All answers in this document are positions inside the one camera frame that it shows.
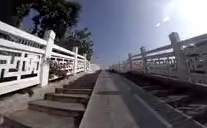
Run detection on grey concrete ramp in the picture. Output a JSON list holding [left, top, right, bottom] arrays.
[[78, 69, 207, 128]]

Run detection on dark stone steps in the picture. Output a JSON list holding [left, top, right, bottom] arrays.
[[122, 71, 207, 128]]

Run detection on small bush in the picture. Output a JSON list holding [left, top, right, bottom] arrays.
[[48, 59, 70, 81]]

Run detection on white stone lattice railing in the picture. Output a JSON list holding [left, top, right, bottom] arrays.
[[0, 17, 102, 99], [108, 30, 207, 87]]

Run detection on pale stone steps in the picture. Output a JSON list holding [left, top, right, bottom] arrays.
[[0, 70, 103, 128]]

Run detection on leafy trees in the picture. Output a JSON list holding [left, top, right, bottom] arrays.
[[0, 0, 95, 63]]

